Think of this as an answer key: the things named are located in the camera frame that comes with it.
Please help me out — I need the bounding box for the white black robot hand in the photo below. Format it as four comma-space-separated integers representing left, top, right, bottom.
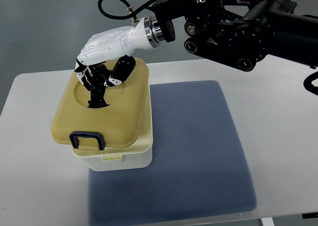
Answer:
74, 17, 158, 90

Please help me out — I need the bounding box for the yellow storage box lid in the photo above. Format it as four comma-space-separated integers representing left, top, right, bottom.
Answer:
51, 58, 152, 151

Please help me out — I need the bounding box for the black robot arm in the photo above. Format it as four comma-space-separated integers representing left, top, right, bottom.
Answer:
150, 0, 318, 72

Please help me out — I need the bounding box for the white storage box base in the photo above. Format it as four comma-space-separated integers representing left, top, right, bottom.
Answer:
73, 90, 153, 171

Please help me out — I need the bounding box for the dark blue front latch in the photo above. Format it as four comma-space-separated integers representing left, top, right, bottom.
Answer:
69, 131, 104, 151

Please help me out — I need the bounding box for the blue grey fabric mat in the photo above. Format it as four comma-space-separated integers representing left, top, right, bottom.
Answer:
88, 80, 257, 226

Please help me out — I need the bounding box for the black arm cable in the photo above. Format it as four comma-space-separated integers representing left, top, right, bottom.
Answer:
97, 0, 159, 27

